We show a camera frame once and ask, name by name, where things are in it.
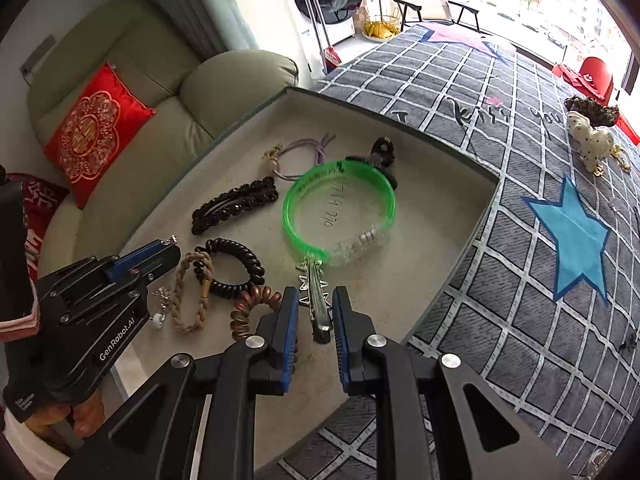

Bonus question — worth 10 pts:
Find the dark leopard scrunchie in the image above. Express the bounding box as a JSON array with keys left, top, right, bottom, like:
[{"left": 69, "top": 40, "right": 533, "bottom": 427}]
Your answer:
[{"left": 564, "top": 96, "right": 620, "bottom": 128}]

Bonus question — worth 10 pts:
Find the brown wooden bead bracelet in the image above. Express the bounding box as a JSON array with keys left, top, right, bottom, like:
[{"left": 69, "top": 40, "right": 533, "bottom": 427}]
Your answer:
[{"left": 229, "top": 285, "right": 301, "bottom": 361}]

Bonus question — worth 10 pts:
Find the left hand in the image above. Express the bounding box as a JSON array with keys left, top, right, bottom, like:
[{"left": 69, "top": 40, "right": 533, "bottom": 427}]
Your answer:
[{"left": 26, "top": 389, "right": 105, "bottom": 440}]

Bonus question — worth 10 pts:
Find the green translucent bangle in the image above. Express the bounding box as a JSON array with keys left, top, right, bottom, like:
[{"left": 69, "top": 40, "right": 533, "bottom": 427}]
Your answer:
[{"left": 282, "top": 159, "right": 397, "bottom": 266}]

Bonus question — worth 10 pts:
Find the purple elastic hair tie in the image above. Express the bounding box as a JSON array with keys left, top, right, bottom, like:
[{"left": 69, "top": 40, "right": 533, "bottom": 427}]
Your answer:
[{"left": 261, "top": 131, "right": 338, "bottom": 183}]

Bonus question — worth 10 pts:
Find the red embroidered cushion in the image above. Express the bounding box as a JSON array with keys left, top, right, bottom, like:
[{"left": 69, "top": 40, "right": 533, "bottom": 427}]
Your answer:
[{"left": 44, "top": 64, "right": 155, "bottom": 208}]

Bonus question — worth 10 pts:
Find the red plastic chair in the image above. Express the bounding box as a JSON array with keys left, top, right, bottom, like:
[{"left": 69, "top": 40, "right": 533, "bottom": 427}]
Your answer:
[{"left": 552, "top": 56, "right": 614, "bottom": 106}]

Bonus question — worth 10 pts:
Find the white spotted scrunchie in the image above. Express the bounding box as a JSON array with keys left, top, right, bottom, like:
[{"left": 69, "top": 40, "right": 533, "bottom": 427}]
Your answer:
[{"left": 566, "top": 110, "right": 614, "bottom": 176}]

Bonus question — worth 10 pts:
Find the grey checked bedspread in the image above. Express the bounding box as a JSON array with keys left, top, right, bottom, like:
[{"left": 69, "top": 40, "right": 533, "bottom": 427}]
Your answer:
[{"left": 254, "top": 22, "right": 640, "bottom": 480}]

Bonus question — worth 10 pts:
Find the grey open tray box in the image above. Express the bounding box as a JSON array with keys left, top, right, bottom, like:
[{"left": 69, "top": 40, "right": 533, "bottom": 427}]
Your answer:
[{"left": 112, "top": 86, "right": 501, "bottom": 411}]

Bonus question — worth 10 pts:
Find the silver clear hair clip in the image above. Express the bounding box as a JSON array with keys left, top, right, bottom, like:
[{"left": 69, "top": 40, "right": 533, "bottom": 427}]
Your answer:
[{"left": 296, "top": 257, "right": 332, "bottom": 344}]

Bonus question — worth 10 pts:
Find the beige leather sofa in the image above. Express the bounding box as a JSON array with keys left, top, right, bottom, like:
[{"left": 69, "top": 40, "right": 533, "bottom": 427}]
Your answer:
[{"left": 27, "top": 0, "right": 298, "bottom": 275}]

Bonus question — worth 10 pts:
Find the brown braided bracelet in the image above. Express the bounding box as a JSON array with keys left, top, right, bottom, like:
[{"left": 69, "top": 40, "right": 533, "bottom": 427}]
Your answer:
[{"left": 169, "top": 250, "right": 216, "bottom": 335}]

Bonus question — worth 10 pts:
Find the yellow item basket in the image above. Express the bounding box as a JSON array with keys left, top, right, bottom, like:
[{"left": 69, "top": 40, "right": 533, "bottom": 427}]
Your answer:
[{"left": 362, "top": 15, "right": 400, "bottom": 42}]

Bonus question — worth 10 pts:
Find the silver pendant charm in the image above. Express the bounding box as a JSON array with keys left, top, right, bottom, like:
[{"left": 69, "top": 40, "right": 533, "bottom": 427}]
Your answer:
[{"left": 151, "top": 286, "right": 172, "bottom": 330}]

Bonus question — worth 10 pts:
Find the folding beige chair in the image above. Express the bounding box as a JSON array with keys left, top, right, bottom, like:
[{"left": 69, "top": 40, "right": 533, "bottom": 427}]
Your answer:
[{"left": 392, "top": 0, "right": 482, "bottom": 34}]

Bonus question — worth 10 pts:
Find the black claw hair clip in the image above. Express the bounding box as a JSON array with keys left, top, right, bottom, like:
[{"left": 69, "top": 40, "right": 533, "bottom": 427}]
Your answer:
[{"left": 346, "top": 136, "right": 398, "bottom": 191}]

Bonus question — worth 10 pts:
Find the black beaded hair clip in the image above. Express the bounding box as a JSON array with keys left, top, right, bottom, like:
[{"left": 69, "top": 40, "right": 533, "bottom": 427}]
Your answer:
[{"left": 191, "top": 176, "right": 279, "bottom": 236}]

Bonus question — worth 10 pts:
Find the red plastic bucket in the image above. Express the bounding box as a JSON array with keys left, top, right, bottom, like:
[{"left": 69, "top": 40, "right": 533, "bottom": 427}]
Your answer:
[{"left": 616, "top": 113, "right": 640, "bottom": 146}]

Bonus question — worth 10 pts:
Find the black spiral hair tie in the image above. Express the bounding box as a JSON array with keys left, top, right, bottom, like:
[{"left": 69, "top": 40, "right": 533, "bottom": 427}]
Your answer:
[{"left": 193, "top": 237, "right": 266, "bottom": 300}]

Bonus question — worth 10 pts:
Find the gold chain jewelry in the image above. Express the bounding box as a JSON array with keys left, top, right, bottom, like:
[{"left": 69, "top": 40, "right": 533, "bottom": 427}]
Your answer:
[{"left": 610, "top": 144, "right": 631, "bottom": 174}]

